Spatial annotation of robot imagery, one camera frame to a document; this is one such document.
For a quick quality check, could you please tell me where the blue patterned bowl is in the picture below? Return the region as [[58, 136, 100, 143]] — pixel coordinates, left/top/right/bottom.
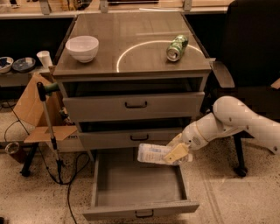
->
[[12, 57, 36, 73]]

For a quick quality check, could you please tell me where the grey drawer cabinet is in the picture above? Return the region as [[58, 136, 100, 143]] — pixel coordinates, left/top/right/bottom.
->
[[52, 11, 213, 165]]

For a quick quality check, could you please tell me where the blue white small bowl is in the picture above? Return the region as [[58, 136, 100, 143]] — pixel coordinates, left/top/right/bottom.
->
[[0, 57, 14, 74]]

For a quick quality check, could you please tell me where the white paper cup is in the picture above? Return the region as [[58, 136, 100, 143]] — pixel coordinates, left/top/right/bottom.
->
[[37, 51, 53, 68]]

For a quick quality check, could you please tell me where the green soda can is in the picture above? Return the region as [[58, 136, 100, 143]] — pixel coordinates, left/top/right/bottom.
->
[[166, 35, 188, 62]]

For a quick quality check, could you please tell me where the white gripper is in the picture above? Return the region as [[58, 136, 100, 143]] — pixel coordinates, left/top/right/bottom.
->
[[164, 122, 208, 164]]

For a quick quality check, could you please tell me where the grabber stick green handle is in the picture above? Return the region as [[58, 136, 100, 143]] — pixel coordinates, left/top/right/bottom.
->
[[36, 81, 63, 185]]

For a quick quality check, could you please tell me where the white ceramic bowl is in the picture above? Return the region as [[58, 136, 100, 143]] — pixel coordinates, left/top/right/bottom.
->
[[66, 36, 99, 63]]

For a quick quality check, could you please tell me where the cardboard box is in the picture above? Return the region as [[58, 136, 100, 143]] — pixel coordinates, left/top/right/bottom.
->
[[14, 73, 84, 152]]

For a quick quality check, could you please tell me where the clear plastic bottle blue label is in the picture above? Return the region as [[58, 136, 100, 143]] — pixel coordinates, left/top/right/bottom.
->
[[137, 143, 193, 165]]

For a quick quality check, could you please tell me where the top grey drawer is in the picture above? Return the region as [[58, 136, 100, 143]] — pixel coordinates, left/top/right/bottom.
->
[[63, 92, 205, 122]]

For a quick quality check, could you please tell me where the grey drawer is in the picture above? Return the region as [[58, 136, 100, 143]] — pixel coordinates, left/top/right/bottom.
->
[[63, 92, 205, 122], [79, 128, 183, 150], [83, 148, 199, 221]]

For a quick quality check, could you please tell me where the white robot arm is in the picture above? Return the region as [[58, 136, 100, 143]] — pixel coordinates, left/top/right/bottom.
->
[[164, 96, 280, 165]]

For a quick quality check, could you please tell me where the middle grey drawer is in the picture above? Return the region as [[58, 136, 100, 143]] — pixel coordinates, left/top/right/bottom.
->
[[79, 128, 183, 150]]

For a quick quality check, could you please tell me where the brown cup on floor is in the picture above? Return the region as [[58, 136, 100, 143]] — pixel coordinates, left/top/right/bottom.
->
[[5, 142, 27, 164]]

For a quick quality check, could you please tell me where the black office chair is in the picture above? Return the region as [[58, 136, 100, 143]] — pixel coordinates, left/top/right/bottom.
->
[[189, 0, 280, 178]]

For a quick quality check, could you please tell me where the black tripod leg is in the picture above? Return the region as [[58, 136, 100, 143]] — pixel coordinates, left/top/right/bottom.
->
[[20, 143, 39, 177]]

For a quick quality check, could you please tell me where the bottom grey drawer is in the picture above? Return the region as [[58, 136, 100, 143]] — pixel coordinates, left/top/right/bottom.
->
[[83, 148, 199, 221]]

